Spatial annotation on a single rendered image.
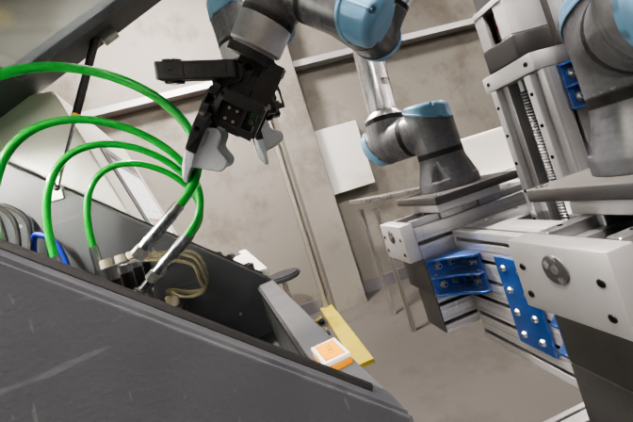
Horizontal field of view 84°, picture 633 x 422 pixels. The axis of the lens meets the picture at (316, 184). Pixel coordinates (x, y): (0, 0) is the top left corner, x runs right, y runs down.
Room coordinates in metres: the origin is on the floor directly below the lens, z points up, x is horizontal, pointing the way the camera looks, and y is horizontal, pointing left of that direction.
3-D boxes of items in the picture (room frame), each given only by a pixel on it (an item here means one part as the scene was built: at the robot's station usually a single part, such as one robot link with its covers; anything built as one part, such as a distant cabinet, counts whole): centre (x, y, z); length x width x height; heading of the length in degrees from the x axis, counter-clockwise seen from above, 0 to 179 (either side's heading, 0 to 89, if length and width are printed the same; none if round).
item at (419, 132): (0.92, -0.33, 1.20); 0.13 x 0.12 x 0.14; 43
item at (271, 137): (0.71, 0.06, 1.26); 0.06 x 0.03 x 0.09; 107
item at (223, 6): (0.73, 0.07, 1.53); 0.09 x 0.08 x 0.11; 133
